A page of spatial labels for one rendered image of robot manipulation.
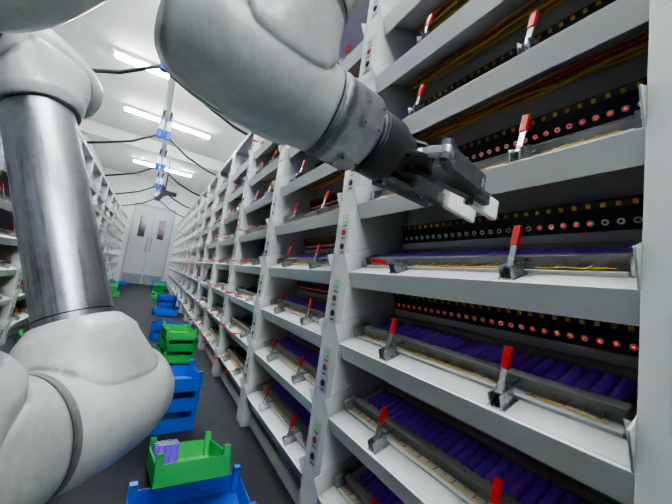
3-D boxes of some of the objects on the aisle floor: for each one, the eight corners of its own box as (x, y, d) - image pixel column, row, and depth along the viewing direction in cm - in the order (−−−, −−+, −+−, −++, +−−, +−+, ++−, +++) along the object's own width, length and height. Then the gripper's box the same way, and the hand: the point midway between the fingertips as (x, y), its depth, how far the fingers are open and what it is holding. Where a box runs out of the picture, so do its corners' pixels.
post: (240, 427, 139) (300, 65, 158) (235, 418, 147) (293, 75, 166) (282, 422, 149) (333, 83, 168) (275, 414, 157) (325, 91, 176)
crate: (145, 464, 105) (150, 437, 107) (208, 455, 115) (210, 430, 118) (150, 490, 81) (156, 454, 84) (229, 475, 91) (231, 444, 94)
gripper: (321, 182, 41) (438, 239, 53) (406, 144, 28) (537, 231, 39) (335, 133, 43) (445, 199, 54) (422, 73, 29) (544, 178, 41)
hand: (470, 204), depth 45 cm, fingers open, 3 cm apart
